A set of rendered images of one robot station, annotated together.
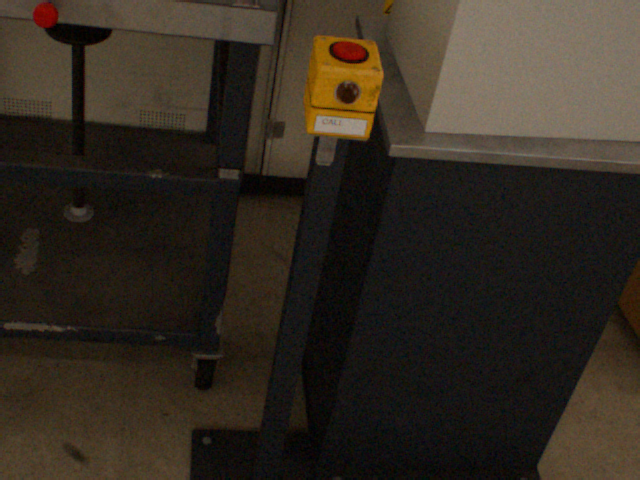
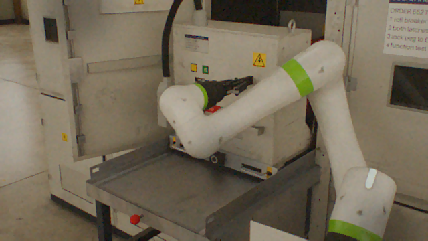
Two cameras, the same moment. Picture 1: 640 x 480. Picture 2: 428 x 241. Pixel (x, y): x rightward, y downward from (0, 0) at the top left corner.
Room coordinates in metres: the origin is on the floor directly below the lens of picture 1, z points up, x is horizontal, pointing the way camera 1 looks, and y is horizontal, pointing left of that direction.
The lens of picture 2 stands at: (0.47, -0.81, 1.63)
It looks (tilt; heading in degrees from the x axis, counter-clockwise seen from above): 19 degrees down; 51
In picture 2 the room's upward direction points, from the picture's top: straight up
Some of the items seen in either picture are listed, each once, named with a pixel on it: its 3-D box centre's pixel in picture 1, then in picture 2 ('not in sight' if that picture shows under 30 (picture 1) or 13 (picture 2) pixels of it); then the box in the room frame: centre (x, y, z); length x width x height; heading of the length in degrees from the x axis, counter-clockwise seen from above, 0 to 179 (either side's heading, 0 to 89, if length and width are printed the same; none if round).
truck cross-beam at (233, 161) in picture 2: not in sight; (222, 155); (1.59, 0.51, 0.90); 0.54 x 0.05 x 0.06; 102
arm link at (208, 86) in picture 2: not in sight; (202, 96); (1.34, 0.32, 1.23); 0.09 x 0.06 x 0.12; 102
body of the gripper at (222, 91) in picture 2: not in sight; (217, 90); (1.42, 0.34, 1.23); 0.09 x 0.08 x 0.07; 12
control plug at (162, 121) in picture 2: not in sight; (168, 103); (1.46, 0.70, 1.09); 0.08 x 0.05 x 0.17; 12
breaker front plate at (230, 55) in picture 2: not in sight; (220, 95); (1.57, 0.51, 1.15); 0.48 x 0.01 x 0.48; 102
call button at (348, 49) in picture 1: (348, 54); not in sight; (1.06, 0.02, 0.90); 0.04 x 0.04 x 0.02
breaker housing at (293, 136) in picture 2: not in sight; (258, 81); (1.82, 0.56, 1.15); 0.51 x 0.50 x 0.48; 12
